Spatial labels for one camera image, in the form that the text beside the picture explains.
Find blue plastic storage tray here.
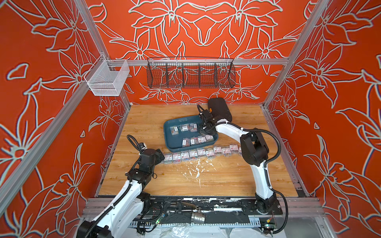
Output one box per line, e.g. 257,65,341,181
163,115,219,152

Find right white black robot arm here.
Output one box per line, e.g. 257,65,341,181
197,105,281,214

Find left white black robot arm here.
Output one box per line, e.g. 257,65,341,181
76,135,165,238

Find paper clip box tray left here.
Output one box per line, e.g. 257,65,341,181
170,126,179,136

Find black tool case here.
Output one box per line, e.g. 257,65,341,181
207,98,233,123

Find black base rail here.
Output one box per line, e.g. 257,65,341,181
131,196,283,228

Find black wire wall basket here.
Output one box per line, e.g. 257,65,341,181
146,57,236,89

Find white wire wall basket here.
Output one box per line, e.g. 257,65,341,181
84,54,130,96

